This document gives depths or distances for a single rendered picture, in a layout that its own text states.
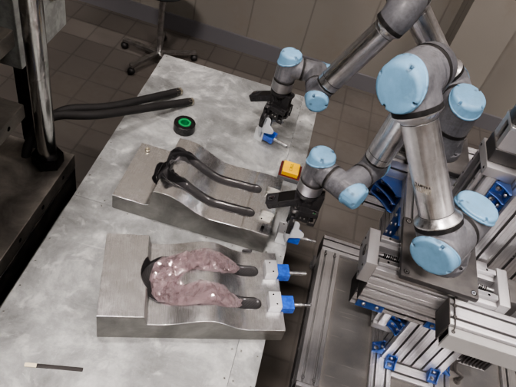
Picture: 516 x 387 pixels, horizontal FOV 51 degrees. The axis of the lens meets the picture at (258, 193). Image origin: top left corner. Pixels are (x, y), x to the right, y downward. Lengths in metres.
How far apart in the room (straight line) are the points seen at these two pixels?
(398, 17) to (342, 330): 1.32
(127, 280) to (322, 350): 1.04
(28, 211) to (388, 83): 1.14
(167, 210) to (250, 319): 0.43
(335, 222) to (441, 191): 1.74
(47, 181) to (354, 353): 1.36
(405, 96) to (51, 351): 1.05
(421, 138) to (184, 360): 0.82
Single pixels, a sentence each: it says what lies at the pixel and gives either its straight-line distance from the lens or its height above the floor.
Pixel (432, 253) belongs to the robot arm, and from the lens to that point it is 1.35.
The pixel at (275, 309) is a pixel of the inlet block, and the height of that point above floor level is 0.87.
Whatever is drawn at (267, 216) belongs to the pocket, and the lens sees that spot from 1.73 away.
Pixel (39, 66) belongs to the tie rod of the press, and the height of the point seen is 1.19.
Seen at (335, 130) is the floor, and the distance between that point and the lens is 3.58.
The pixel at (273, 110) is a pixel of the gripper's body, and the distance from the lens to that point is 1.95.
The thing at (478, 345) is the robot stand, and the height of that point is 0.94.
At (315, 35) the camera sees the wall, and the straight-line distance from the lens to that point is 3.88.
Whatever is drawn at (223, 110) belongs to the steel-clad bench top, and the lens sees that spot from 2.17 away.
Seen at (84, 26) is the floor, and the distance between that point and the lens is 4.07.
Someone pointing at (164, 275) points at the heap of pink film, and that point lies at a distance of 1.50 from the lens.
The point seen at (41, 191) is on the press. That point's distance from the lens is 1.84.
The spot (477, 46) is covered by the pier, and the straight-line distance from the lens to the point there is 3.63.
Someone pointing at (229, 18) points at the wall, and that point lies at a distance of 3.96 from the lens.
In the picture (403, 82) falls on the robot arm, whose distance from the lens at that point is 1.19.
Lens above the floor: 2.15
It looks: 46 degrees down
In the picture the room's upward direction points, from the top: 17 degrees clockwise
